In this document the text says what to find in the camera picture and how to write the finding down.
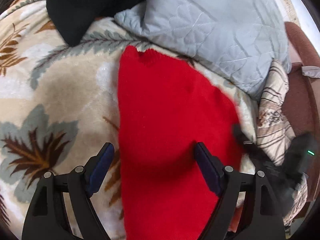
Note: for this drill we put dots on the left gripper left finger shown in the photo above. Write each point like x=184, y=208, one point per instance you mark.
x=61, y=206

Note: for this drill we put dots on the red and blue knit sweater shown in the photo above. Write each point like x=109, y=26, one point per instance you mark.
x=166, y=107

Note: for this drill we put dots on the beige patterned pillow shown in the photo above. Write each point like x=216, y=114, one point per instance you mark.
x=274, y=132

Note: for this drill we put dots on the brown upholstered headboard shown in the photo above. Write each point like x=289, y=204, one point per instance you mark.
x=301, y=105

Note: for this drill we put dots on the leaf-pattern fleece blanket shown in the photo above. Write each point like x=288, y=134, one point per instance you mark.
x=58, y=103

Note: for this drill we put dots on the grey quilted pillow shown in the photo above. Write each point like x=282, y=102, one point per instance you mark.
x=236, y=39

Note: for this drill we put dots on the black garment pile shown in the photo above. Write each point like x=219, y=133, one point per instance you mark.
x=72, y=18

